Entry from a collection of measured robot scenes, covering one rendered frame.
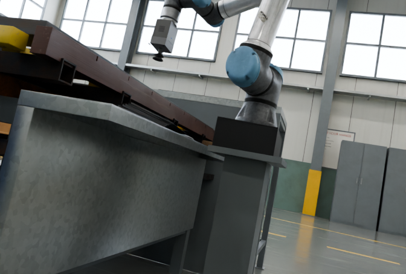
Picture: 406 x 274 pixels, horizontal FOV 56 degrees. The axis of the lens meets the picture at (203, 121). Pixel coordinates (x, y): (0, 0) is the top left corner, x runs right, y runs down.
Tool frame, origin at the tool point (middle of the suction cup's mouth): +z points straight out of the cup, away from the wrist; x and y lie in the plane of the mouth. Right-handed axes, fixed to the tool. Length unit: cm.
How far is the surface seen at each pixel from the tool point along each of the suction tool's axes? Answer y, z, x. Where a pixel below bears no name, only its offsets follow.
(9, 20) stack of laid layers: 64, 18, -7
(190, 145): 21.3, 32.4, 28.3
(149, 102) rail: 13.7, 20.4, 8.0
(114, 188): 31, 50, 13
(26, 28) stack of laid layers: 64, 20, -2
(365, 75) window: -873, -344, 162
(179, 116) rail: -16.9, 17.2, 8.3
